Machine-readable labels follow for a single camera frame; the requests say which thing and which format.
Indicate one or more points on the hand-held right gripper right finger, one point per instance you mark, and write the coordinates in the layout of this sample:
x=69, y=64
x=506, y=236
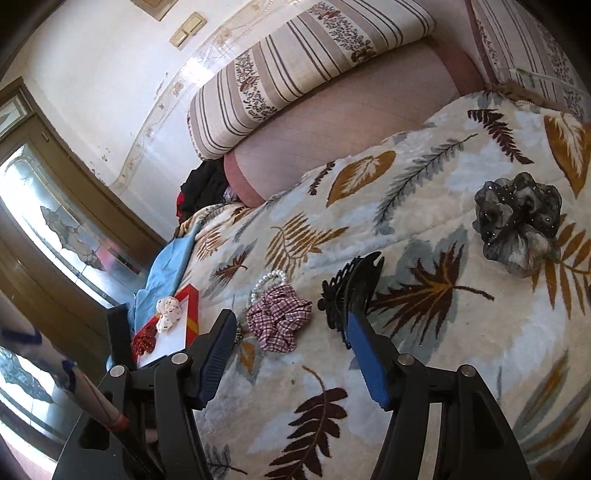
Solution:
x=364, y=355

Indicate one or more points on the brown glass door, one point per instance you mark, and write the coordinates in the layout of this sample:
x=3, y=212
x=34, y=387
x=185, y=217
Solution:
x=69, y=221

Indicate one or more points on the person's left forearm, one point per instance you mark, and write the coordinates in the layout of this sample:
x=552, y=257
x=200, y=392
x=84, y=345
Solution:
x=51, y=369

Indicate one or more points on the red box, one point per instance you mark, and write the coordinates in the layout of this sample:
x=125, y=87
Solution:
x=173, y=339

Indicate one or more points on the brown cloth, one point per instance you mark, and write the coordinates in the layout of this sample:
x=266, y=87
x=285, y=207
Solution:
x=531, y=94

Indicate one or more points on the black hair claw clip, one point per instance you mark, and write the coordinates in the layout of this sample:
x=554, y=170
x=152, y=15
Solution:
x=351, y=281

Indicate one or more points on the striped floral folded quilt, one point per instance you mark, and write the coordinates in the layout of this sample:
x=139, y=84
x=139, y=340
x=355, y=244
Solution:
x=531, y=41
x=300, y=74

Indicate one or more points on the leaf print blanket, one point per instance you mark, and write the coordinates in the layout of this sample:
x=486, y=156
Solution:
x=415, y=184

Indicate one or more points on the beige wall switch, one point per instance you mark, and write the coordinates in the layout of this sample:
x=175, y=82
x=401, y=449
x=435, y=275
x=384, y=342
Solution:
x=178, y=39
x=191, y=23

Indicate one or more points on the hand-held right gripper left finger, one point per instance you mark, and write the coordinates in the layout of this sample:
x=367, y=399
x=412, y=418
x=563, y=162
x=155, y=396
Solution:
x=217, y=355

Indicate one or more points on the white dotted scrunchie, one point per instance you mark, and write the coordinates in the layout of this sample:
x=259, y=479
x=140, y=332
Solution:
x=167, y=314

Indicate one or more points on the pink folded quilt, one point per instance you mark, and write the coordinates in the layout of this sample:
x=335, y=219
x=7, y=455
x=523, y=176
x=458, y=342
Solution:
x=346, y=124

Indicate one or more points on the glass side window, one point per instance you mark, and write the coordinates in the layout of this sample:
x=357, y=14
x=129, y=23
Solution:
x=23, y=376

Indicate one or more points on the grey sheer scrunchie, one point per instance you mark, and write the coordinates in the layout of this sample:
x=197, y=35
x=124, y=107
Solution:
x=517, y=221

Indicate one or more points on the red scrunchie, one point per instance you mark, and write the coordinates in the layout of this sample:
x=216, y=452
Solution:
x=144, y=341

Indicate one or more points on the red garment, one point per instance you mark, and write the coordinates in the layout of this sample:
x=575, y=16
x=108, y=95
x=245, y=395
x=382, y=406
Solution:
x=180, y=205

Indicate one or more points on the blue cloth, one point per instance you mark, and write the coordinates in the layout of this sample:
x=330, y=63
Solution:
x=171, y=263

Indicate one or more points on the black clothes pile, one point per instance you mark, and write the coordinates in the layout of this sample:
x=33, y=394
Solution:
x=205, y=184

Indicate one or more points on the plaid scrunchie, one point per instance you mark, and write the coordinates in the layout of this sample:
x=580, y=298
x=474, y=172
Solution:
x=277, y=318

